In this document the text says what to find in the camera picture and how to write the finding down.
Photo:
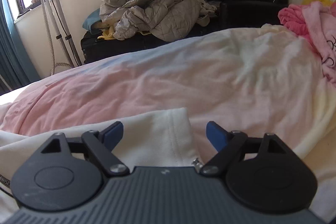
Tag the pastel bed sheet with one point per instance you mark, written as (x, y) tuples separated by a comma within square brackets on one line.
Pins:
[(183, 77)]

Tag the light pink plush robe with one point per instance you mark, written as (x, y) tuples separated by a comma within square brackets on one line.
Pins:
[(321, 29)]

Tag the cream sweatshirt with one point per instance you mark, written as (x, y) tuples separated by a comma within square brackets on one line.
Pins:
[(157, 140)]

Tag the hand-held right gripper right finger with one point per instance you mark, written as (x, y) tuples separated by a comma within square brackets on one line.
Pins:
[(215, 134)]

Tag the black sofa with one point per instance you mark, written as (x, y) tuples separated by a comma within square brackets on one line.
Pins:
[(249, 8)]

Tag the blue curtain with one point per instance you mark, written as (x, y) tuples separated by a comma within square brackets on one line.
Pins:
[(14, 50)]

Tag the yellow cloth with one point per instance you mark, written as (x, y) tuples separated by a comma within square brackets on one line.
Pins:
[(106, 34)]

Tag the grey quilted blanket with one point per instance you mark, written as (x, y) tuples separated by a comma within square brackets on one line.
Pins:
[(162, 11)]

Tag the garment steamer stand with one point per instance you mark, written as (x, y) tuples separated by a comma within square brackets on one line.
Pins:
[(60, 29)]

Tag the teal pillow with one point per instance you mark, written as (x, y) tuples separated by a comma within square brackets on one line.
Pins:
[(90, 20)]

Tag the hot pink cloth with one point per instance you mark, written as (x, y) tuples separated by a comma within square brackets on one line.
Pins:
[(291, 18)]

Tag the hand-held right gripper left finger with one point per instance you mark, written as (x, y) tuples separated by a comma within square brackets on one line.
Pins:
[(115, 132)]

